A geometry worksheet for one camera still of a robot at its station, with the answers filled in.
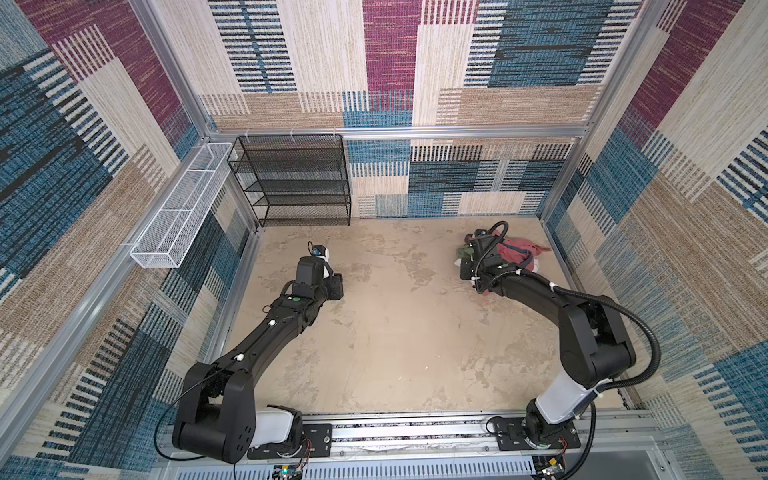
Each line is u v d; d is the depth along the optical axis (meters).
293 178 1.08
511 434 0.73
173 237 0.71
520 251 0.98
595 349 0.47
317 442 0.74
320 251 0.77
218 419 0.41
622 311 0.44
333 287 0.79
